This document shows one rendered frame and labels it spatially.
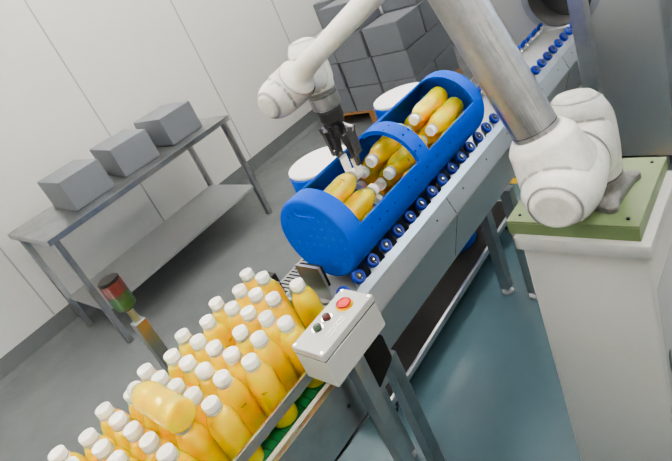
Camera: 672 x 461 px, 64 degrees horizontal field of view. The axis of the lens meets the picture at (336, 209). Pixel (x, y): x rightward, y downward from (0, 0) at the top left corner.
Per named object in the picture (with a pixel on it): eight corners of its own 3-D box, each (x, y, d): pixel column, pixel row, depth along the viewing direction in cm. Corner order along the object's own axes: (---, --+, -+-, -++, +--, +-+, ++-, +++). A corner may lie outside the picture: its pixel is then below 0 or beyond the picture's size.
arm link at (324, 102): (319, 84, 165) (326, 102, 167) (300, 98, 159) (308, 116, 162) (340, 81, 158) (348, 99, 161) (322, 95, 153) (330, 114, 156)
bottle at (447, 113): (455, 93, 201) (431, 117, 190) (467, 107, 201) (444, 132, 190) (443, 102, 206) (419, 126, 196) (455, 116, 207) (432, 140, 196)
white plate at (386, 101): (410, 79, 275) (411, 81, 275) (364, 103, 270) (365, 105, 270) (439, 85, 250) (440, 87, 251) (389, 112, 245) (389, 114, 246)
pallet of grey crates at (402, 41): (464, 80, 549) (430, -40, 496) (428, 118, 501) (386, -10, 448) (371, 94, 629) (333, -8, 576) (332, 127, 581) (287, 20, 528)
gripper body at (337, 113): (345, 100, 161) (356, 127, 165) (325, 102, 167) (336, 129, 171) (330, 112, 156) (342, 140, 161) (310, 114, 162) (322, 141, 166)
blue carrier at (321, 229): (492, 135, 208) (475, 65, 195) (368, 284, 158) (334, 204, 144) (429, 136, 227) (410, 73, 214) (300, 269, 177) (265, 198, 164)
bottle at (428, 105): (431, 100, 209) (407, 124, 198) (431, 84, 204) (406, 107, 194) (448, 104, 205) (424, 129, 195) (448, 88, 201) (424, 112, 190)
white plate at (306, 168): (278, 183, 224) (279, 186, 225) (336, 172, 211) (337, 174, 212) (302, 151, 246) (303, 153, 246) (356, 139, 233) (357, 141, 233)
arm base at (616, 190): (648, 166, 139) (645, 147, 136) (616, 214, 127) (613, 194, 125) (577, 164, 152) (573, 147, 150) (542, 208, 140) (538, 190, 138)
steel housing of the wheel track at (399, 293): (599, 77, 291) (588, 15, 276) (388, 384, 166) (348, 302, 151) (546, 83, 311) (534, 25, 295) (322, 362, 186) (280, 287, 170)
